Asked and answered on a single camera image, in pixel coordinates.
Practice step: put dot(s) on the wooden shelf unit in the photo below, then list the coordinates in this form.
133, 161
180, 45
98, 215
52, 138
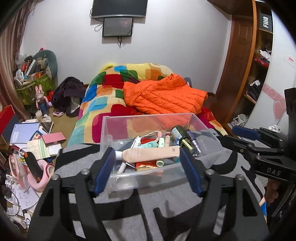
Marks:
245, 69

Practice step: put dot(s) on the purple cylindrical bottle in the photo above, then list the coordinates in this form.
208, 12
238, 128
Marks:
194, 142

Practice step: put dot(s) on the white roll-on stick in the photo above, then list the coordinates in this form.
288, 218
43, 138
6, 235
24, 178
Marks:
167, 140

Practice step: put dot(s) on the pink bunny figurine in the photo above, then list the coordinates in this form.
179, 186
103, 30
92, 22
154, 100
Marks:
42, 102

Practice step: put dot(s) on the green basket of clutter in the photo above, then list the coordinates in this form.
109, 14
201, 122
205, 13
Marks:
38, 70

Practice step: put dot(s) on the wall mounted monitor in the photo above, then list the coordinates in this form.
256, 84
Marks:
118, 16

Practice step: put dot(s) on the red box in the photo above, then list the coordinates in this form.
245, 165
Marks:
5, 116

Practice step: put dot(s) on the beige cosmetic tube white cap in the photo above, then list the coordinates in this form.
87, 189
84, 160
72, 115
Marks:
134, 155

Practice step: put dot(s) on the orange puffer jacket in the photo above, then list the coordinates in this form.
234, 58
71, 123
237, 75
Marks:
169, 95

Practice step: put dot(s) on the dark clothes pile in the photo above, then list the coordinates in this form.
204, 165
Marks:
67, 98

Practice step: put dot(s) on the blue notebook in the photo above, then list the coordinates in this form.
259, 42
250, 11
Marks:
22, 132

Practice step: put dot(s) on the clear plastic storage box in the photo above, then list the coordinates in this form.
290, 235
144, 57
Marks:
148, 132

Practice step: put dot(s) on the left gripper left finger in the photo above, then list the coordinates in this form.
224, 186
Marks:
52, 218

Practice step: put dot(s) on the dark green spray bottle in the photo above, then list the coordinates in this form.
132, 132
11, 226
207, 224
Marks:
179, 134

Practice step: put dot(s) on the striped curtain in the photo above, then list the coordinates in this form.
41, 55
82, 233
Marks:
12, 29

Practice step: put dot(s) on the red gift bag gold text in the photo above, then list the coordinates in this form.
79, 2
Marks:
143, 166

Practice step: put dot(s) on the colourful patchwork blanket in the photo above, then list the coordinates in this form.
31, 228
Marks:
104, 97

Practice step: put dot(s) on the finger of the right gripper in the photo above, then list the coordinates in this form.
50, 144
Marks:
236, 144
247, 133

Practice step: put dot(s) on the cream pen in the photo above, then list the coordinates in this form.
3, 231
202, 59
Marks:
122, 168

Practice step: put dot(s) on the grey black fleece blanket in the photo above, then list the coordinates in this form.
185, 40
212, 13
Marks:
163, 212

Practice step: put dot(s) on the teal tape roll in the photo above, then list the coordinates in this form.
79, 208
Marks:
176, 159

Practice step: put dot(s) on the mint green tube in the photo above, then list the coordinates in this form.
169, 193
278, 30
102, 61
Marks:
151, 144

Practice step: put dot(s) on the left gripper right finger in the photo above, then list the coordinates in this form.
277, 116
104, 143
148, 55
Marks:
243, 218

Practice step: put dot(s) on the white card packet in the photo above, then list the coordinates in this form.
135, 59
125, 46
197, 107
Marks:
136, 142

